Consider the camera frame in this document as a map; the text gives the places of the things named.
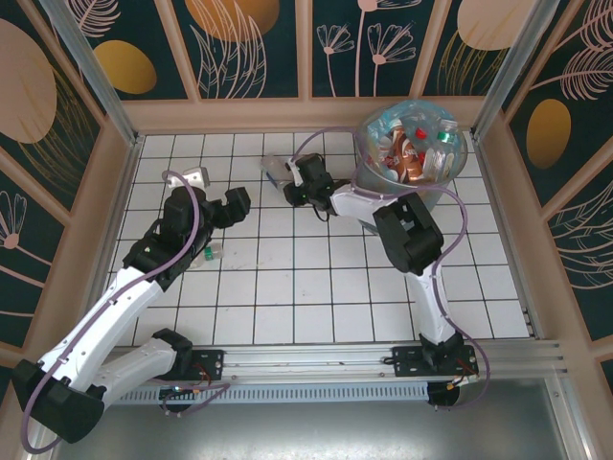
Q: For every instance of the clear bottle blue label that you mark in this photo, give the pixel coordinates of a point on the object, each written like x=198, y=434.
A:
x=274, y=170

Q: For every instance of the clear bottle orange-red label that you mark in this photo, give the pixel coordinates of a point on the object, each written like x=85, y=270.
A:
x=390, y=158

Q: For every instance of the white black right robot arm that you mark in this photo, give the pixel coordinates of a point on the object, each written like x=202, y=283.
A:
x=412, y=235

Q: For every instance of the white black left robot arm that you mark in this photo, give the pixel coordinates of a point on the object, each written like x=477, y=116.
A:
x=96, y=326

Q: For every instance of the grey metal mesh bin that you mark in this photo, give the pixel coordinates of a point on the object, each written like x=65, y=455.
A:
x=369, y=177

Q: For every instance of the blue plastic bin bag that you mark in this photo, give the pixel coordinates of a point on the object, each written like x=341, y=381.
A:
x=383, y=120

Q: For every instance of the clear bottle green cap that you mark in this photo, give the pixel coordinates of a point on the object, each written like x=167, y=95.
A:
x=210, y=253

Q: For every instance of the clear bottle green label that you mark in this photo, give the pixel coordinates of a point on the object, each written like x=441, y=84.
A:
x=447, y=136

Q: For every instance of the aluminium frame post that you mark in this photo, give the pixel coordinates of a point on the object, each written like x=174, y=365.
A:
x=96, y=72
x=512, y=62

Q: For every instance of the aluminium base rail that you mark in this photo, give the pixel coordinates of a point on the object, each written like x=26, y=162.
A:
x=311, y=357

